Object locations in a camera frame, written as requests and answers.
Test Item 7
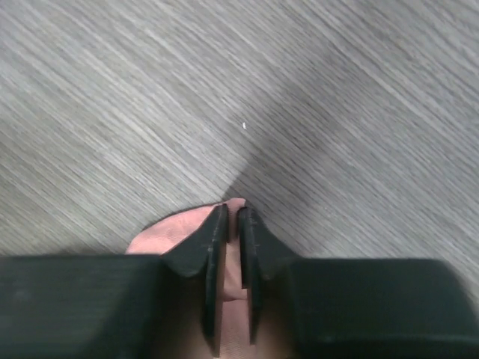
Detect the pink printed t shirt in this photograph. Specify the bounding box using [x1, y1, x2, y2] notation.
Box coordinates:
[125, 197, 296, 359]

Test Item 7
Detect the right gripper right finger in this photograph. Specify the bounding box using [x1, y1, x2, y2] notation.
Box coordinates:
[238, 207, 311, 346]

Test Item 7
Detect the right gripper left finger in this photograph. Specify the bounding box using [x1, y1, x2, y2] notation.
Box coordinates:
[160, 204, 228, 358]

